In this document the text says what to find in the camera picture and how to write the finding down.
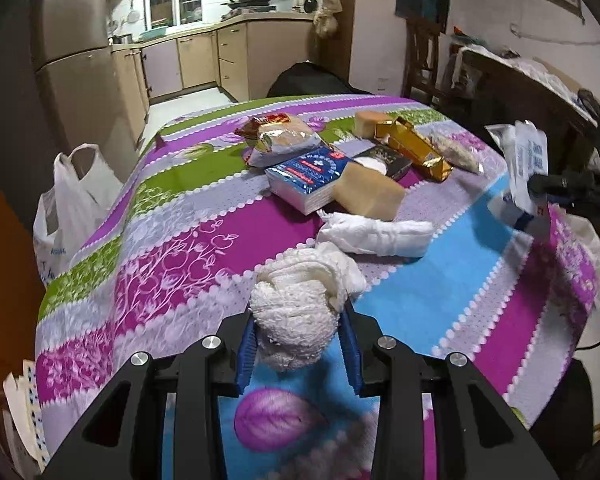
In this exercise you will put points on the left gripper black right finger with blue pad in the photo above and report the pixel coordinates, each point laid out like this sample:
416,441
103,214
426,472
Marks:
476,433

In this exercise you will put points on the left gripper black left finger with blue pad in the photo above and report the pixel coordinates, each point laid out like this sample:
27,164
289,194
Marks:
120,435

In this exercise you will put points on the white blue tissue pack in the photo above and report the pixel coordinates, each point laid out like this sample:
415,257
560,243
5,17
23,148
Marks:
525,151

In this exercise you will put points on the white terry towel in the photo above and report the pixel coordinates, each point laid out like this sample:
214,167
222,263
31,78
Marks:
297,302

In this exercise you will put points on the blue tissue packet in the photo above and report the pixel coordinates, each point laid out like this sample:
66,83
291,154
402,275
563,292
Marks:
306,181

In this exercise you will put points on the clear bag of oats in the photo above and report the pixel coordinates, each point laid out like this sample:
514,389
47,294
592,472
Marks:
455,153

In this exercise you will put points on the beige kitchen cabinets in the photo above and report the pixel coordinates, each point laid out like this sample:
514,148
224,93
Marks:
241,56

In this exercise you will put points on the dark wooden table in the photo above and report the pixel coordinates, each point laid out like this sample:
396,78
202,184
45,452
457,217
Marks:
503,95

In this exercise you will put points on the colourful striped tablecloth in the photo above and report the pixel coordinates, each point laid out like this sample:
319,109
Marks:
194,225

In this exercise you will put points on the gold foil wrapper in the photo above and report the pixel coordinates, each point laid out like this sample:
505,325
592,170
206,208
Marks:
401,136

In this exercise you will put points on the black small box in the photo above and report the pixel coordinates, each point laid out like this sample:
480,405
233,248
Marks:
385,160

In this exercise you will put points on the white twisted plastic bag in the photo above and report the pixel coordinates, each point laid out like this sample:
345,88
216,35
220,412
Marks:
359,235

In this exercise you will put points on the wooden chair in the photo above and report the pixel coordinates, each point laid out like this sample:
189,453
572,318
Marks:
422,59

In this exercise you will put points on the tan cardboard box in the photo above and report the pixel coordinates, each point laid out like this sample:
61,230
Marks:
368,193

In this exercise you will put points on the yellow sponge block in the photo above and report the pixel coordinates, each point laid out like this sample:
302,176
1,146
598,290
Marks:
367,121

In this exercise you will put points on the black chair back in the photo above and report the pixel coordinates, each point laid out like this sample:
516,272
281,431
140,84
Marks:
310,79

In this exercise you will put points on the bread snack bag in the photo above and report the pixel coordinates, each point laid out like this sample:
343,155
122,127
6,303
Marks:
275,137

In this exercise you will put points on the steel refrigerator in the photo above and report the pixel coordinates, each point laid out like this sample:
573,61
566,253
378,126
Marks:
77,83

